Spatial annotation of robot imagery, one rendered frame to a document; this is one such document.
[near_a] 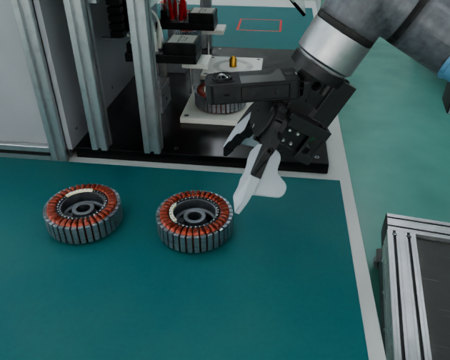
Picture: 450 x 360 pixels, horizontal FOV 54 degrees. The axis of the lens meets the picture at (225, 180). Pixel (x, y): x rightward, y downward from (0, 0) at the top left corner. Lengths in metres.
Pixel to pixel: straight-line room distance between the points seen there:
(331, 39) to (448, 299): 1.04
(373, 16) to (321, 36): 0.06
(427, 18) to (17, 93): 0.65
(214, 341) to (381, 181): 1.77
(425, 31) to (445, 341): 0.95
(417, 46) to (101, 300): 0.47
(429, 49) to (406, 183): 1.74
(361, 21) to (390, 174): 1.80
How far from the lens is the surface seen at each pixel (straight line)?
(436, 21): 0.53
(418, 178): 2.31
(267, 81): 0.53
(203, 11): 1.15
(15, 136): 0.91
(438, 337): 1.33
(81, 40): 0.78
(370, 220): 1.96
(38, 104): 0.83
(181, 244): 0.61
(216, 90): 0.52
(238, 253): 0.62
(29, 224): 0.73
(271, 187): 0.56
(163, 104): 0.96
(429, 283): 1.45
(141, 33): 0.73
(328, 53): 0.52
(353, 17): 0.52
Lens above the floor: 1.18
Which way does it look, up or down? 34 degrees down
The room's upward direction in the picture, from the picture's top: straight up
